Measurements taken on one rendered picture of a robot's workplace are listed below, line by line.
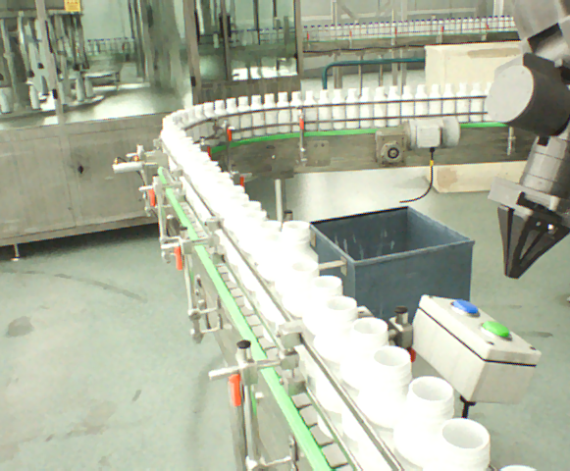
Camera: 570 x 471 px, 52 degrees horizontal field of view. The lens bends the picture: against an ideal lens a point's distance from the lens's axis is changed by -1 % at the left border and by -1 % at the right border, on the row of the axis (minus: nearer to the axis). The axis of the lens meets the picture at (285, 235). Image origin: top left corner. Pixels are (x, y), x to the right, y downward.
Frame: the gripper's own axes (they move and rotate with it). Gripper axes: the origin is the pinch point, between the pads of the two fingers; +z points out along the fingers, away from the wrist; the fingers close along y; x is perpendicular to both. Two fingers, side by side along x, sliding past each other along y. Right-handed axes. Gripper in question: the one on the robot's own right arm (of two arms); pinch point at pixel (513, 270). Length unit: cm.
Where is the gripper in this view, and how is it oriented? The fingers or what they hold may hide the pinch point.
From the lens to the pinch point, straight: 69.4
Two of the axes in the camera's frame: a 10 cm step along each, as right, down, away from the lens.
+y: 3.1, 3.0, -9.0
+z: -2.9, 9.3, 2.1
